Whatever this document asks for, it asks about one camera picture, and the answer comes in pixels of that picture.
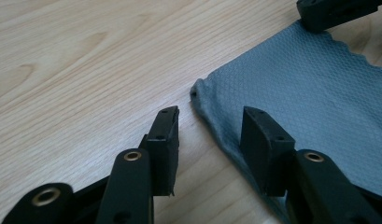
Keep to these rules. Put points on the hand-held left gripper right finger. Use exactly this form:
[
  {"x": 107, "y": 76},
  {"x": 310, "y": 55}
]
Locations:
[{"x": 266, "y": 155}]

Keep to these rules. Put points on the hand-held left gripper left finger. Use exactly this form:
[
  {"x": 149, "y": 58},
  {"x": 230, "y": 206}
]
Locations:
[{"x": 163, "y": 155}]

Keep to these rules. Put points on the grey-blue microfibre cloth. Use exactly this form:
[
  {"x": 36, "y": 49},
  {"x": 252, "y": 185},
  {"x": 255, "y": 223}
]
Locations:
[{"x": 319, "y": 93}]

